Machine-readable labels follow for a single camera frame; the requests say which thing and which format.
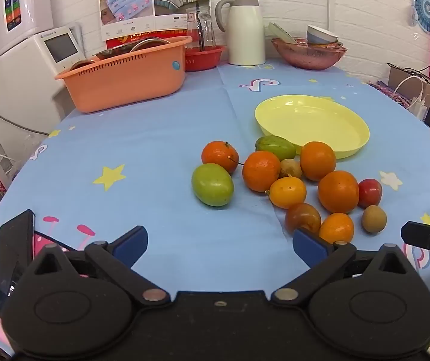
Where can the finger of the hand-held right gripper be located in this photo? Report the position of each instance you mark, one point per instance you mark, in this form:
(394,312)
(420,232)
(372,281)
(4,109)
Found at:
(425,237)

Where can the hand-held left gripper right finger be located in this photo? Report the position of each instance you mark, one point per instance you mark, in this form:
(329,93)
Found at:
(308,247)

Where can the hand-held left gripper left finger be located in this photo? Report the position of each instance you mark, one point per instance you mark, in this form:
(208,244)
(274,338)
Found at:
(130,246)

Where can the dark red-green plum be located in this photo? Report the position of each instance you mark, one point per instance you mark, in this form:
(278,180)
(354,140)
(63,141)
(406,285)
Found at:
(303,216)

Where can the small mandarin orange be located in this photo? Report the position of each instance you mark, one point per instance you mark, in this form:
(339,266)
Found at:
(337,227)

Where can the brown kiwifruit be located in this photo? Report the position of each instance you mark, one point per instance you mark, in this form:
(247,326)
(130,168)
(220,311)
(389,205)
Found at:
(290,168)
(374,219)

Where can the yellow-orange citrus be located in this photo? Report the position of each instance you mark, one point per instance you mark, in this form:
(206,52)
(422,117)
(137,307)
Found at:
(287,192)

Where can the large mandarin orange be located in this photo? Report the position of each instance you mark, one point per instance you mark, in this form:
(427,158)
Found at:
(338,191)

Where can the red plum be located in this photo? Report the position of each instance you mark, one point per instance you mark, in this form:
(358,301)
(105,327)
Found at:
(370,192)

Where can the green apple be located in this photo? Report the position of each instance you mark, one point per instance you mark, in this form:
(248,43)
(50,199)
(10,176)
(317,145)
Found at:
(275,146)

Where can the mandarin orange with stem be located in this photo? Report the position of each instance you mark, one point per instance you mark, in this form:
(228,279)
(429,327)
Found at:
(219,156)

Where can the yellow plastic plate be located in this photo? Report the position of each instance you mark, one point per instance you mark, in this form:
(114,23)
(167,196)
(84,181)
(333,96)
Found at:
(312,120)

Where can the white charger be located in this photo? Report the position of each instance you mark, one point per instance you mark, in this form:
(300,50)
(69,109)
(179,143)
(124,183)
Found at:
(420,109)

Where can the blue printed tablecloth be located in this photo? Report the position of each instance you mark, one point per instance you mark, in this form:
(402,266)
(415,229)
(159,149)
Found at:
(143,139)

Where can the black smartphone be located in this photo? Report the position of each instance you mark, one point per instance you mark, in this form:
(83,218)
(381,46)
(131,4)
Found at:
(14,263)

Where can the patterned cloth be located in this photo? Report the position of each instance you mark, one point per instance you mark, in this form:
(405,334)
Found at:
(387,92)

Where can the orange plastic basket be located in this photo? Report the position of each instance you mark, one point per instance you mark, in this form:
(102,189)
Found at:
(124,79)

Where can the pink glass bowl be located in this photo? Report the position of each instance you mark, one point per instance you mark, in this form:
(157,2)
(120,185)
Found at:
(308,58)

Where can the steel plate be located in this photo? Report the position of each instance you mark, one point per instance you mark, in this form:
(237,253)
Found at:
(115,50)
(149,43)

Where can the red plastic basket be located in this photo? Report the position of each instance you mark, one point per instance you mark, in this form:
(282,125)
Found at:
(203,60)

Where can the white appliance with screen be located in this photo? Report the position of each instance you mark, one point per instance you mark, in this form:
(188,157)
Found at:
(12,82)

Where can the white and blue ceramic bowl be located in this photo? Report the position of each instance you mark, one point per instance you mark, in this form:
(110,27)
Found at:
(322,34)

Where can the white plate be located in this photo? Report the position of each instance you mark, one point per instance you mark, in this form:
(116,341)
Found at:
(280,32)

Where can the white thermos jug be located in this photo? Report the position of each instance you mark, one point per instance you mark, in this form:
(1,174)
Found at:
(246,34)

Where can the glass pitcher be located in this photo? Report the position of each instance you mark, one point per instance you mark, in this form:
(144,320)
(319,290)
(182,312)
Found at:
(201,30)

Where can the bedding wall poster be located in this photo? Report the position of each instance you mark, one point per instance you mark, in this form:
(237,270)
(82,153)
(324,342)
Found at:
(124,3)

